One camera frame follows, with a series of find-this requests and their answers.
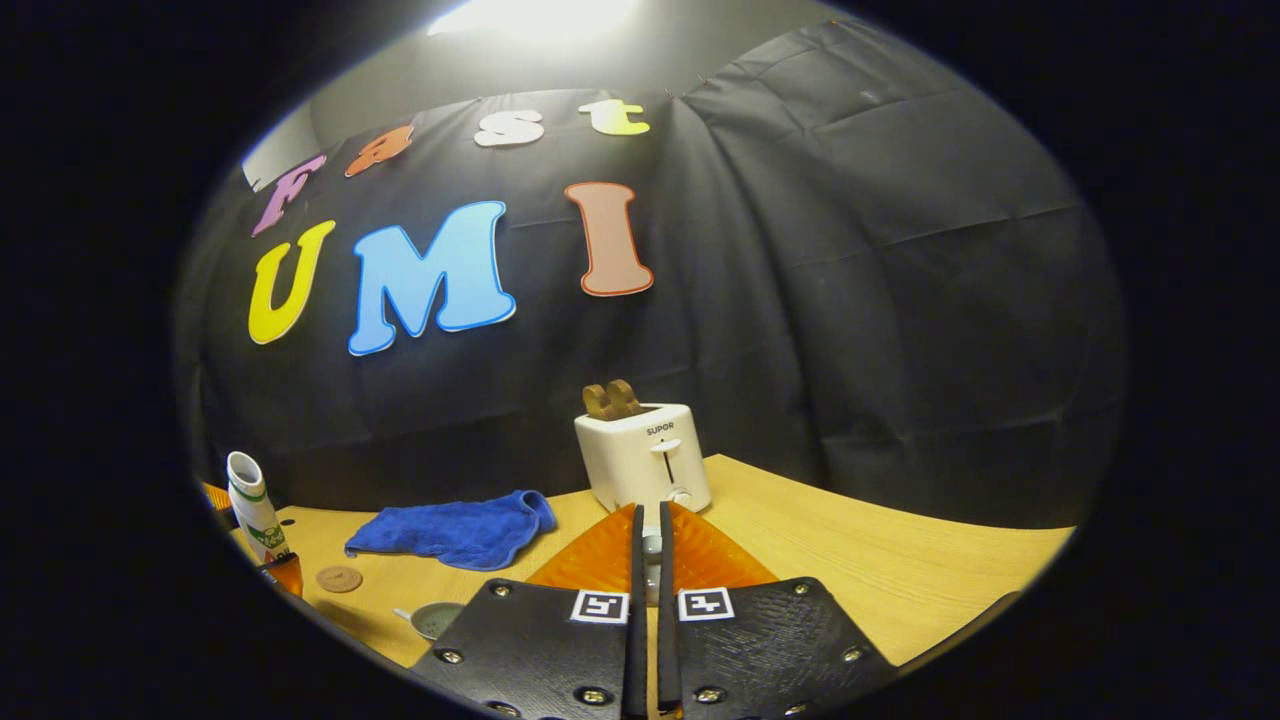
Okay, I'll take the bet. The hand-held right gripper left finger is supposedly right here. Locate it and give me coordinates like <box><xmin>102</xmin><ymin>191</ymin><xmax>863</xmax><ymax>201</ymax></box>
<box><xmin>410</xmin><ymin>502</ymin><xmax>649</xmax><ymax>720</ymax></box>

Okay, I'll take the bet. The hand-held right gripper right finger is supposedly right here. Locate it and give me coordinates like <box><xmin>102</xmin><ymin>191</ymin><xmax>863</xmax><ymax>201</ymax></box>
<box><xmin>657</xmin><ymin>500</ymin><xmax>898</xmax><ymax>720</ymax></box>

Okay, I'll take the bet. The white plastic water bottle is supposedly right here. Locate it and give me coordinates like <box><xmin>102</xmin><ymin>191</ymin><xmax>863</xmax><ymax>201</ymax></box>
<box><xmin>226</xmin><ymin>451</ymin><xmax>292</xmax><ymax>564</ymax></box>

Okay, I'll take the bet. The white blue-flowered teacup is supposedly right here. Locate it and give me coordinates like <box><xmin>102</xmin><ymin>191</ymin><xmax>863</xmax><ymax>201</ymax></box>
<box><xmin>393</xmin><ymin>600</ymin><xmax>467</xmax><ymax>643</ymax></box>

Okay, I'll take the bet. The blue towel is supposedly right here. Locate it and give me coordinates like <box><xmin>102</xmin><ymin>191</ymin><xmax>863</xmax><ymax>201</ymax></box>
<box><xmin>344</xmin><ymin>489</ymin><xmax>558</xmax><ymax>572</ymax></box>

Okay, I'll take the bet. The white toaster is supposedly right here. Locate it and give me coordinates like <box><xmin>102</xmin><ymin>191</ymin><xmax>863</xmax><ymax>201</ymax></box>
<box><xmin>574</xmin><ymin>402</ymin><xmax>713</xmax><ymax>517</ymax></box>

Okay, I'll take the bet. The black backdrop cloth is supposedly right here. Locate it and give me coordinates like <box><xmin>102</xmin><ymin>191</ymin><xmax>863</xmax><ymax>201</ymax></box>
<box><xmin>175</xmin><ymin>18</ymin><xmax>1129</xmax><ymax>531</ymax></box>

